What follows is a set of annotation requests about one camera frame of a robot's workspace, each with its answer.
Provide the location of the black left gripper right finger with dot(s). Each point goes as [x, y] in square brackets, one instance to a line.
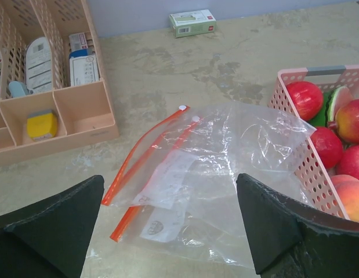
[290, 239]

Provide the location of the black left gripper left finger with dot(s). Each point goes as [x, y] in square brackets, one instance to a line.
[50, 238]

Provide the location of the dark red round fruit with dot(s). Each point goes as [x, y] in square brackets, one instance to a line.
[328, 146]

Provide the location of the clear orange-zipper top bag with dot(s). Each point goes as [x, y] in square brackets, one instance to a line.
[196, 154]

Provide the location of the clear orange-zipper bag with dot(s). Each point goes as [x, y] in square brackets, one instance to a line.
[196, 154]
[176, 232]

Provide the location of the red yellow pomegranate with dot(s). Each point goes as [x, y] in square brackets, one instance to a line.
[346, 123]

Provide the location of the red apple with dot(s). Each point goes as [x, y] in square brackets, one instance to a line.
[307, 98]
[349, 163]

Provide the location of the clear orange-zipper lower bag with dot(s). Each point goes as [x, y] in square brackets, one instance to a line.
[176, 232]

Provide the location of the pink perforated plastic basket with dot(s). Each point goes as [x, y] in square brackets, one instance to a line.
[310, 170]

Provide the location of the orange peach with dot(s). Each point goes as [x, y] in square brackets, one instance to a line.
[347, 188]

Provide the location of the yellow grey stamp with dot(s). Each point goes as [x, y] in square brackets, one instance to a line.
[42, 125]

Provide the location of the green starfruit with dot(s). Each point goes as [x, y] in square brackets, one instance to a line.
[320, 120]

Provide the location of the peach plastic file organizer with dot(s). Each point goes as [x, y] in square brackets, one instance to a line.
[85, 113]

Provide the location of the light blue object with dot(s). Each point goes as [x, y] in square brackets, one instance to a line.
[18, 89]

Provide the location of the watermelon slice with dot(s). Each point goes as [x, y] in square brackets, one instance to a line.
[337, 98]

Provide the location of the blue white box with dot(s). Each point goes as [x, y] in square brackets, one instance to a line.
[83, 67]

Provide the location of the white leaflet package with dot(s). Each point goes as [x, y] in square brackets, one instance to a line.
[38, 66]

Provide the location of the red white small box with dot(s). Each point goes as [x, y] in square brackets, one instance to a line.
[78, 41]

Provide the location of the green white small box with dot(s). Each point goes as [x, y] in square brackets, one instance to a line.
[192, 23]

